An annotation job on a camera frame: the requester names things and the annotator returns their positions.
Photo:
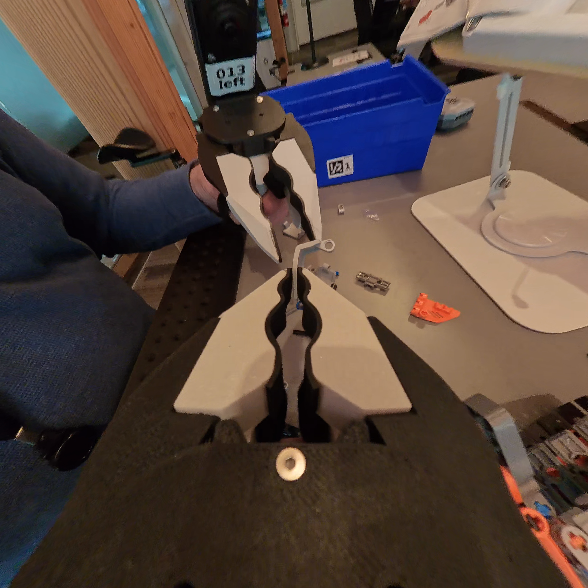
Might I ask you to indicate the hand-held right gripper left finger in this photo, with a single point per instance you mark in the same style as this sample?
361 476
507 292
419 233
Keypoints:
227 367

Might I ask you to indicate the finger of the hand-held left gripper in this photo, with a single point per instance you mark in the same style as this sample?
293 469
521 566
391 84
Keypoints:
239 193
301 174

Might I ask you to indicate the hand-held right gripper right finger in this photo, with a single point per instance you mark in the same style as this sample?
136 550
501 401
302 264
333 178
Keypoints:
360 367

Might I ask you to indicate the grey double connector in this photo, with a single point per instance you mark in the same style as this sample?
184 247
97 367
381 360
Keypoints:
293 228

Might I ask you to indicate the white curved panel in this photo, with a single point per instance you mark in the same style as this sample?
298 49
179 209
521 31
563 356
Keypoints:
307 247

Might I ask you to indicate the person's left forearm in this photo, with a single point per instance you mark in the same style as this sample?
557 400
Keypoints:
151 206

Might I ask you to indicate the person's left hand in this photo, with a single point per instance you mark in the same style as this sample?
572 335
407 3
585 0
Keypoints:
275 209

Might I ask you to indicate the clear plastic scrap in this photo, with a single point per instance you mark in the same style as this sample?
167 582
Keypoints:
371 214

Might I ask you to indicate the grey H-shaped connector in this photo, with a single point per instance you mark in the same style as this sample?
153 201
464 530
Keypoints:
373 281

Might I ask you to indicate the orange wedge brick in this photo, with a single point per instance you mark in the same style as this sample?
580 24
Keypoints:
436 313

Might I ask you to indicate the blue plastic bin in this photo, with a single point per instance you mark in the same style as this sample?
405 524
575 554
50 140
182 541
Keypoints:
390 138

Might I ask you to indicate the flat grey panel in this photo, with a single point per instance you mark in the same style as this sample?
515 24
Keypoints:
327 272

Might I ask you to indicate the black pole stand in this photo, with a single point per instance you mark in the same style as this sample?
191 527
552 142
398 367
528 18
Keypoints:
311 36

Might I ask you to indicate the black chair armrest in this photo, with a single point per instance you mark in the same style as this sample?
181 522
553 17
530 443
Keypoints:
128 142

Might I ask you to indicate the wooden pillar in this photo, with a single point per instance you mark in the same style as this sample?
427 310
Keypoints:
92 69

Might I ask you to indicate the grey toy control hub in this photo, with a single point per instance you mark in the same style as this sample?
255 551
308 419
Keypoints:
454 115

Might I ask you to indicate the grey orange tracked toy robot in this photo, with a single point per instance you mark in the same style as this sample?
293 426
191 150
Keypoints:
510 441

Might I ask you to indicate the white book stand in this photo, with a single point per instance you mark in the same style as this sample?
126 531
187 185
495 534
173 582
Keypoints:
459 229

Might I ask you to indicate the person's clothed body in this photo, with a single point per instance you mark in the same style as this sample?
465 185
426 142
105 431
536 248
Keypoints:
55 321

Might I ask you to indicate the open instruction booklet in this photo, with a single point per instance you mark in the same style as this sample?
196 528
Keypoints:
427 20

